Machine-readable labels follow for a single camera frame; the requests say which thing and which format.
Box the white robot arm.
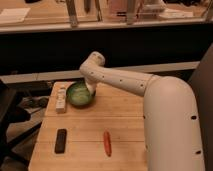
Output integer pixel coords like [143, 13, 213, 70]
[80, 52, 206, 171]

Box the green ceramic bowl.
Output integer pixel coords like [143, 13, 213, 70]
[66, 81, 95, 107]

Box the orange carrot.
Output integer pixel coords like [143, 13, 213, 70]
[103, 131, 112, 157]

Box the black rectangular block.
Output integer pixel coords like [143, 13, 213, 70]
[55, 129, 67, 154]

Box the dark furniture at left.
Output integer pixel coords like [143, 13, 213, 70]
[0, 79, 31, 167]

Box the white paper sheet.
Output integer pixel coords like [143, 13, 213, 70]
[0, 8, 30, 24]

